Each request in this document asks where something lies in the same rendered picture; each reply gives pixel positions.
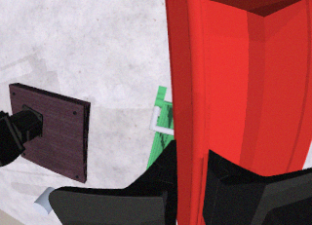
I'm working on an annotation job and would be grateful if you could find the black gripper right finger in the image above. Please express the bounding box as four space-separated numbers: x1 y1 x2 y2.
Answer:
203 148 312 225

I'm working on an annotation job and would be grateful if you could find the grey cylinder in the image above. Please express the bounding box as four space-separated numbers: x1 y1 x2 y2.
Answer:
33 186 56 216

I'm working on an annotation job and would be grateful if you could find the green plastic tray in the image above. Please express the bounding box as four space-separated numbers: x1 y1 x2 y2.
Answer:
146 86 175 170

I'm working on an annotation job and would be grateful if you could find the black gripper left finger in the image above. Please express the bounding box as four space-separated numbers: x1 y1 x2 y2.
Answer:
48 139 178 225

